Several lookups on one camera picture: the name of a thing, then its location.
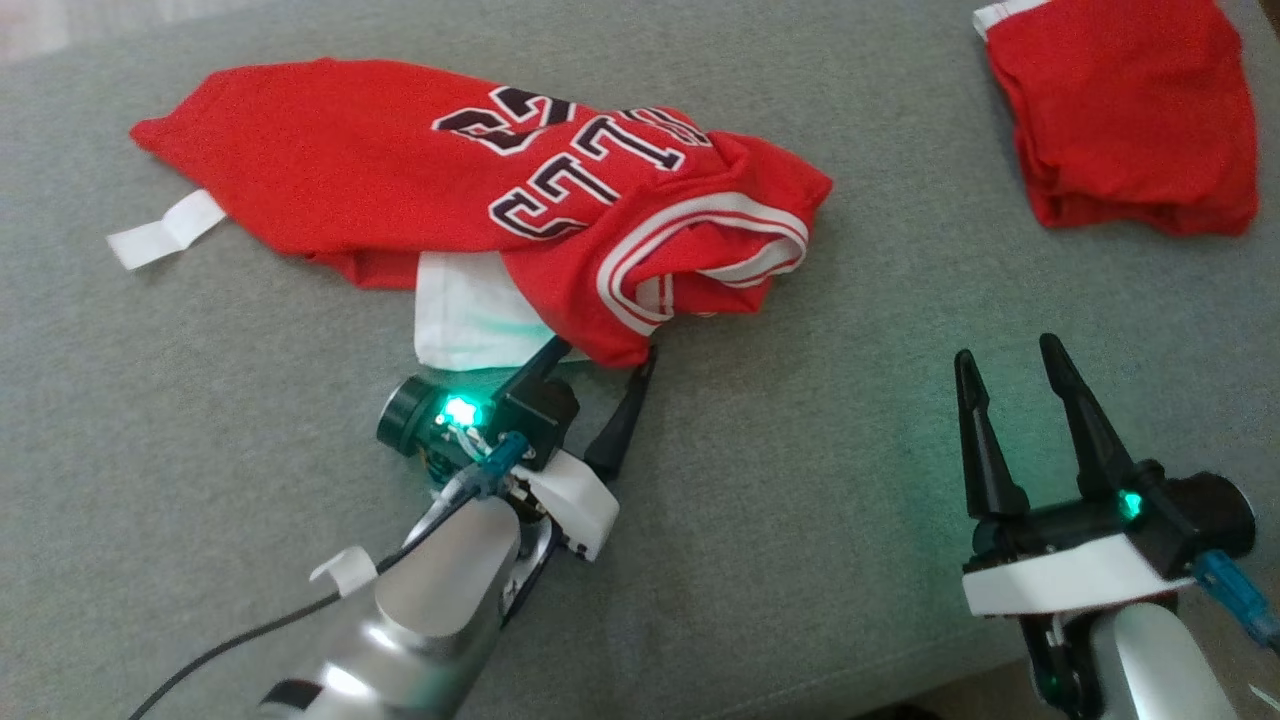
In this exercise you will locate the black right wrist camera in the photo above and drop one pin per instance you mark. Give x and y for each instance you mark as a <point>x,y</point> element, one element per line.
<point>1210,515</point>

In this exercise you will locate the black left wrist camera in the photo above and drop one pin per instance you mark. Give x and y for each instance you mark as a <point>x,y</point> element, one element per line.
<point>405,415</point>

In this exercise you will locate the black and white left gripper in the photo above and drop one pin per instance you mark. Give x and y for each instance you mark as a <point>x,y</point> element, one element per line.
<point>575,500</point>

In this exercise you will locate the red basketball jersey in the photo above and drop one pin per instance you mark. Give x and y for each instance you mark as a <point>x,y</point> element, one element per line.
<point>330,160</point>

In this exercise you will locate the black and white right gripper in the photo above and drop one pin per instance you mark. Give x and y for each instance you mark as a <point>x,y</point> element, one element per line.
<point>1060,580</point>

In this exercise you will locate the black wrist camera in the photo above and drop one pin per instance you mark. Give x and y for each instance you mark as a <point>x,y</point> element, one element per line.
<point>405,415</point>
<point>1210,515</point>

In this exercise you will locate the white and grey left arm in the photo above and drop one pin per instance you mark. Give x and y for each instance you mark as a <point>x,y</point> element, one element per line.
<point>440,600</point>

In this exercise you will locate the red shorts with white trim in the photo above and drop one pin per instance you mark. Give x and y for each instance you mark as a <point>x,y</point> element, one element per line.
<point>1120,110</point>

